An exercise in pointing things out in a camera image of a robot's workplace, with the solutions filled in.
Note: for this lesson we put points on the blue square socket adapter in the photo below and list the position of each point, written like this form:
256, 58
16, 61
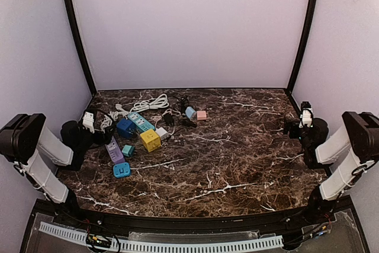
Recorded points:
122, 170

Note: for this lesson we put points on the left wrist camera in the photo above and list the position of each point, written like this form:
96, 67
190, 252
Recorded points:
88, 121

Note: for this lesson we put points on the dark blue cube adapter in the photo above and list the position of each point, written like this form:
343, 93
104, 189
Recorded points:
125, 128

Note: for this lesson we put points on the light blue charger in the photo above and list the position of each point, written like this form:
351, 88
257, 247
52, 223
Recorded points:
190, 112

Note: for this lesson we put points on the white slotted cable duct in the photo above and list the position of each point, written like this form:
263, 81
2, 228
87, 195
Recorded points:
248, 241

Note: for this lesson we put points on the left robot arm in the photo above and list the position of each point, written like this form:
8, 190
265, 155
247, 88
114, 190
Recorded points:
26, 142

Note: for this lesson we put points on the small teal plug adapter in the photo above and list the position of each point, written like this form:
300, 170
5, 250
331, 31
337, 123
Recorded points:
128, 150

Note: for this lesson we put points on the black power adapter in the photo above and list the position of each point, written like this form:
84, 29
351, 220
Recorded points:
169, 120

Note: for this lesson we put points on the pink charger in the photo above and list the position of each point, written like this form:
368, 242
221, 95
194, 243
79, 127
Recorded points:
201, 115

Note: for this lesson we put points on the yellow cube socket adapter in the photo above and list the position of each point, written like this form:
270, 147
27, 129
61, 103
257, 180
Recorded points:
151, 140

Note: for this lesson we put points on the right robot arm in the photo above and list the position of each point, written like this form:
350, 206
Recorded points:
354, 145

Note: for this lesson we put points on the purple power strip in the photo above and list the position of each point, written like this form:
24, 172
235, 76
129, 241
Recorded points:
114, 152

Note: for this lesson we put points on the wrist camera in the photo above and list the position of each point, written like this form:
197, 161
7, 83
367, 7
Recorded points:
306, 116
88, 121

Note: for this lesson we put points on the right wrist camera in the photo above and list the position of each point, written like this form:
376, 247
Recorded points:
306, 116

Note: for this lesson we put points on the white usb charger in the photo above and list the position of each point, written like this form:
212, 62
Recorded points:
162, 133

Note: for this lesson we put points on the teal power strip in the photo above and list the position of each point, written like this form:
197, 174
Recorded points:
142, 125

